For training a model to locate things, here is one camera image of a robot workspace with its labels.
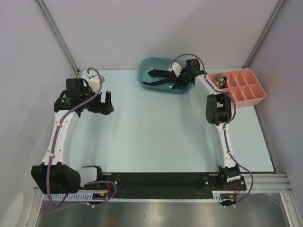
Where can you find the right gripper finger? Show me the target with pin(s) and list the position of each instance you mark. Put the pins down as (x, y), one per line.
(171, 75)
(176, 87)

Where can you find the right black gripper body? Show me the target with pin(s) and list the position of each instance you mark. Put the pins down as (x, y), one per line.
(183, 78)

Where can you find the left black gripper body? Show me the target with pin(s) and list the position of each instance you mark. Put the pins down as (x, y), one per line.
(97, 106)

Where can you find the dark striped necktie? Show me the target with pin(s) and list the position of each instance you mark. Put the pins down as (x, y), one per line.
(157, 74)

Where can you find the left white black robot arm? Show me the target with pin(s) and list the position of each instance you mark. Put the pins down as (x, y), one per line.
(67, 111)

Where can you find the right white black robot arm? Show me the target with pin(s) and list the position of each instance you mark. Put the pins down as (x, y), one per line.
(219, 113)

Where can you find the teal transparent plastic tub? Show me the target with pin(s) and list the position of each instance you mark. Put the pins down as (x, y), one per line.
(151, 63)

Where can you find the rolled tie in tray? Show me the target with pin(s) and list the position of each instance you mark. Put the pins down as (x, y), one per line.
(221, 82)

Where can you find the pink compartment organizer tray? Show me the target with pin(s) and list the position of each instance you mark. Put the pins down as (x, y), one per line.
(243, 85)

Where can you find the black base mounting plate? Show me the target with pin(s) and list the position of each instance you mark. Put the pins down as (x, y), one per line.
(171, 186)

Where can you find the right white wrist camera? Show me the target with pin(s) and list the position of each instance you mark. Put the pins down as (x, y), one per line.
(176, 68)

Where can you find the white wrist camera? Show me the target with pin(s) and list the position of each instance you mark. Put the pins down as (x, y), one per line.
(95, 82)
(176, 68)

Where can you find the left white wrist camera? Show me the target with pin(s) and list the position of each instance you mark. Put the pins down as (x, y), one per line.
(95, 82)

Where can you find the white slotted cable duct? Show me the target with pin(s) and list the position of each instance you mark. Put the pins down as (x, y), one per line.
(96, 197)

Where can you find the aluminium extrusion rail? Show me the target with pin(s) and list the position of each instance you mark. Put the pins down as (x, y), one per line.
(265, 183)

